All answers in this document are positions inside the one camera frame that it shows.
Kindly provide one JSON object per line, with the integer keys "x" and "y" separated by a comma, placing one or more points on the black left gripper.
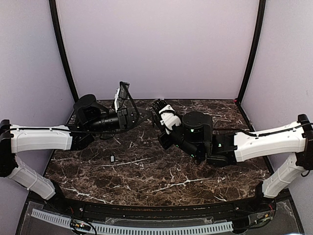
{"x": 126, "y": 118}

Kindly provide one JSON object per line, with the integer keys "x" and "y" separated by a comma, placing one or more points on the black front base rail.
{"x": 226, "y": 210}

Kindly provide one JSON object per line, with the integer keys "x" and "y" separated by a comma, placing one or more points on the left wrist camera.
{"x": 121, "y": 95}

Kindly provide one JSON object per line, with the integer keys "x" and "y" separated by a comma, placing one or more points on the black frame post left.
{"x": 62, "y": 49}

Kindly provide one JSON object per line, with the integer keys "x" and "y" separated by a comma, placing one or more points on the key bunch with white tag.
{"x": 112, "y": 158}

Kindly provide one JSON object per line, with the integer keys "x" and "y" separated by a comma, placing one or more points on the white slotted cable duct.
{"x": 119, "y": 226}

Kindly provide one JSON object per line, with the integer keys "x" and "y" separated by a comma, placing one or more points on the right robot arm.
{"x": 193, "y": 134}

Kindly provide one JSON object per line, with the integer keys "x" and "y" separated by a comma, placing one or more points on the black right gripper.
{"x": 165, "y": 143}

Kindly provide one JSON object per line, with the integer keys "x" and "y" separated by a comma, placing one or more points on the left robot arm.
{"x": 92, "y": 119}

